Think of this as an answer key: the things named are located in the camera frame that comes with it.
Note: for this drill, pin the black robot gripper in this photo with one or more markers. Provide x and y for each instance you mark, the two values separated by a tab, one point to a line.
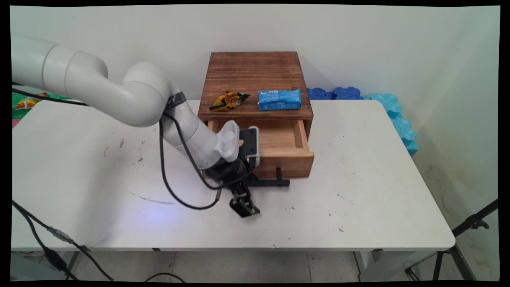
229	173

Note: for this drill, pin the light wooden drawer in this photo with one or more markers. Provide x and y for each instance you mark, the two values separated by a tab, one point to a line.
285	157

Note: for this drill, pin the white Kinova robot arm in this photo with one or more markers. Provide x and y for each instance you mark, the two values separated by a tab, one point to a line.
135	95

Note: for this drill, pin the yellow green snack packet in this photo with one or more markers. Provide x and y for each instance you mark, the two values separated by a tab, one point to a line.
228	101

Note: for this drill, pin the blue biscuit packet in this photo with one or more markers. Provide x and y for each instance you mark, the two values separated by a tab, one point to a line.
279	99

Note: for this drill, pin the brown wooden drawer cabinet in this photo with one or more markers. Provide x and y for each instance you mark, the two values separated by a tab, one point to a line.
251	71

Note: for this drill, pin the dark blue foam mat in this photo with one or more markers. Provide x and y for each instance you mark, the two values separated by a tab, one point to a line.
334	94

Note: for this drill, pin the light blue foam mat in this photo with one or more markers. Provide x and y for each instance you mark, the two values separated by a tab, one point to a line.
400	123

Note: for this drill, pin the red yellow snack bag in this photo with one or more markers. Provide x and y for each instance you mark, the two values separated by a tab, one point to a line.
28	103

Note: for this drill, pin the green foam mat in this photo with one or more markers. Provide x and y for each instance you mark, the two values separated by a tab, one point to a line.
18	112

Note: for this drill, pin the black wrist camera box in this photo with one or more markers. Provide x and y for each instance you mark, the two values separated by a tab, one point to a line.
249	143

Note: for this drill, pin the black camera tripod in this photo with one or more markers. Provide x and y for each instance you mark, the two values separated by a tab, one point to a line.
470	224

